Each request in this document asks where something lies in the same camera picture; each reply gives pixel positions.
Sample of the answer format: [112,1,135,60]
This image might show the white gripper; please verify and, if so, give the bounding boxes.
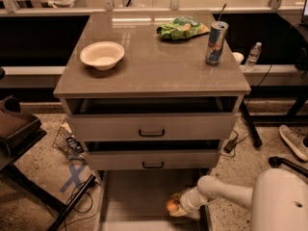
[169,187,208,217]

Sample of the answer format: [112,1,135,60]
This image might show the orange fruit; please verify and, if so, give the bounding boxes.
[167,198,179,213]

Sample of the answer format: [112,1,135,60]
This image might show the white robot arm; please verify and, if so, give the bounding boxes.
[167,168,308,231]

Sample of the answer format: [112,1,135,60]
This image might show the open bottom drawer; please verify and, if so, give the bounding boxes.
[94,169,212,231]

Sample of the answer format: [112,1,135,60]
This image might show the grey drawer cabinet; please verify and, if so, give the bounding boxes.
[53,10,252,231]

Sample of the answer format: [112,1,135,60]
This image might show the black power adapter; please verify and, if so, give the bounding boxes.
[223,140,237,153]

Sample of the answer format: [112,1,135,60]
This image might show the black stand leg left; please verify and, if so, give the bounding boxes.
[47,174,96,231]

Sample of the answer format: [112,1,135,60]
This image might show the black table leg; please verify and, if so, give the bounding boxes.
[240,102,263,148]

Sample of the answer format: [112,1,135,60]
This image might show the black chair base leg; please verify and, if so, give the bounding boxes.
[269,156,308,178]

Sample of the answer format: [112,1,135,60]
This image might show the blue tape cross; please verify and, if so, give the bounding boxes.
[60,163,87,193]

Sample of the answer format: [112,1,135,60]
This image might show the grey sneaker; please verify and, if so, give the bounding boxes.
[279,125,308,162]

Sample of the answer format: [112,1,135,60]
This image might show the small white cup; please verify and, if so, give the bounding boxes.
[233,52,244,64]

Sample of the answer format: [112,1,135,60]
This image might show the white paper bowl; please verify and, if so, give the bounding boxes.
[80,41,125,70]

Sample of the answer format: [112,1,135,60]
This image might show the clear plastic water bottle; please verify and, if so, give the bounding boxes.
[244,42,262,71]

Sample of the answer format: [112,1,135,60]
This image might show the dark chair at left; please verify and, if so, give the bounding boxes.
[0,96,46,170]

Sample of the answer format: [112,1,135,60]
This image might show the green chip bag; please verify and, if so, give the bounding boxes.
[156,17,210,40]

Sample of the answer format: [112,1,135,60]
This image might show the blue energy drink can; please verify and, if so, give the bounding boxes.
[205,21,229,65]

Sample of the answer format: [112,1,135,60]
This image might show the middle drawer with black handle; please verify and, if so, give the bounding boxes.
[84,141,219,170]

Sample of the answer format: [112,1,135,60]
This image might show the drawer with black handle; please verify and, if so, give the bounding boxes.
[84,141,219,170]
[63,96,240,141]

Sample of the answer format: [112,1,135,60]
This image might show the top drawer with black handle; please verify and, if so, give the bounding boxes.
[63,96,240,141]

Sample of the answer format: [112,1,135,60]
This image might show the wire basket on floor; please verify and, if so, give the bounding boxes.
[52,124,83,161]

